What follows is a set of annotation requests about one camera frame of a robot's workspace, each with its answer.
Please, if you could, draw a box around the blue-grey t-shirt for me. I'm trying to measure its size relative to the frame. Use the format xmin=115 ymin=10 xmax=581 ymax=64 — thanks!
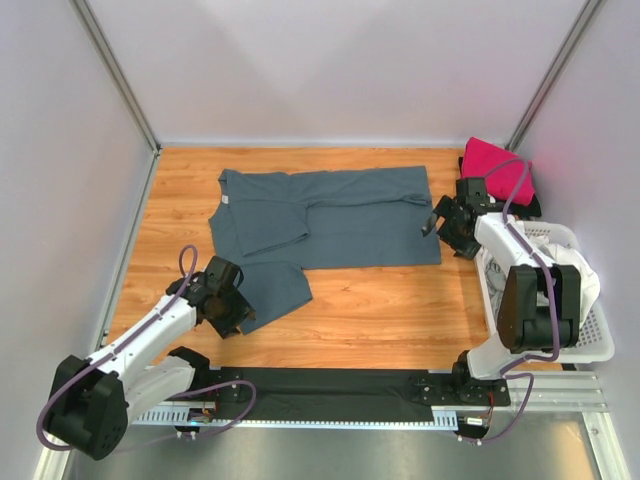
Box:
xmin=209 ymin=166 xmax=441 ymax=335

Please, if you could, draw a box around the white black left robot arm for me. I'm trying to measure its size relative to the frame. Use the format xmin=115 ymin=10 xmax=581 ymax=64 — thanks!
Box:
xmin=36 ymin=256 xmax=256 ymax=460

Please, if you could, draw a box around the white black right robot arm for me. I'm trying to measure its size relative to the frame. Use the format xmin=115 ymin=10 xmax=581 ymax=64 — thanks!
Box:
xmin=422 ymin=177 xmax=581 ymax=404

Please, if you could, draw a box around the grey t-shirt in basket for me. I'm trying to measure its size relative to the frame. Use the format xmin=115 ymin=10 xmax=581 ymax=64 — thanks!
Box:
xmin=485 ymin=259 xmax=506 ymax=316

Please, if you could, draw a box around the folded pink t-shirt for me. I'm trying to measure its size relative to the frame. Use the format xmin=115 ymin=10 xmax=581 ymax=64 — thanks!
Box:
xmin=461 ymin=137 xmax=524 ymax=201

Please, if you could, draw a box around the folded black t-shirt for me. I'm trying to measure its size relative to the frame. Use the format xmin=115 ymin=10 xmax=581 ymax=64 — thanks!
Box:
xmin=459 ymin=157 xmax=541 ymax=218

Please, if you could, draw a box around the white plastic laundry basket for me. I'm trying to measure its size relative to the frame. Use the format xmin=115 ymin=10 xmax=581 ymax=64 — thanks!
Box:
xmin=474 ymin=221 xmax=615 ymax=364

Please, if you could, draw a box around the white t-shirt in basket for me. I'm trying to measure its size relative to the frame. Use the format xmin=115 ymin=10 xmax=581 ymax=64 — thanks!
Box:
xmin=482 ymin=237 xmax=601 ymax=341

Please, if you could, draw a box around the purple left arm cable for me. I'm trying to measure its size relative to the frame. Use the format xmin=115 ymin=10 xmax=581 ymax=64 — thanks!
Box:
xmin=37 ymin=244 xmax=259 ymax=454

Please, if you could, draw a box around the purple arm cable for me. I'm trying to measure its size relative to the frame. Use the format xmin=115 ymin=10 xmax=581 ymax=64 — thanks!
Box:
xmin=37 ymin=244 xmax=259 ymax=454
xmin=457 ymin=158 xmax=561 ymax=447

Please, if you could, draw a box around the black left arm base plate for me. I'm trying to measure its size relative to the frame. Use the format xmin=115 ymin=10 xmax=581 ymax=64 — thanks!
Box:
xmin=190 ymin=368 xmax=252 ymax=403

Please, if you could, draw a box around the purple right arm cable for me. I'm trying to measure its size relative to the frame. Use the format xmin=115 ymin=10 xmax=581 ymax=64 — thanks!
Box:
xmin=457 ymin=158 xmax=561 ymax=447

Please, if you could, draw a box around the right aluminium corner post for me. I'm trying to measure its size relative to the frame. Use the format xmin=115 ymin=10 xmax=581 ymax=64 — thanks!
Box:
xmin=505 ymin=0 xmax=606 ymax=151

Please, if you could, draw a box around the aluminium corner post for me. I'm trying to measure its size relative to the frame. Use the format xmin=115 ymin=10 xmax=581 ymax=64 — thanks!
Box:
xmin=505 ymin=0 xmax=606 ymax=151
xmin=68 ymin=0 xmax=162 ymax=151

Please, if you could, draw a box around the grey slotted cable duct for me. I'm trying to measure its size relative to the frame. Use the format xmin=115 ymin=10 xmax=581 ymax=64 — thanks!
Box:
xmin=133 ymin=402 xmax=459 ymax=432

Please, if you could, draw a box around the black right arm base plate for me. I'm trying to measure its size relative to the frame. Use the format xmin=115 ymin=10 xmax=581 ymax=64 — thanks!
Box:
xmin=409 ymin=372 xmax=511 ymax=407

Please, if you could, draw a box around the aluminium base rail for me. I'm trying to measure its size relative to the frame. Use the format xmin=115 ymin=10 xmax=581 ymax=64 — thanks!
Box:
xmin=124 ymin=363 xmax=610 ymax=413

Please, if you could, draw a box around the left aluminium corner post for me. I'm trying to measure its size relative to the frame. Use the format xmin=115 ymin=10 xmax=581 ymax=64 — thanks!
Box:
xmin=68 ymin=0 xmax=162 ymax=151

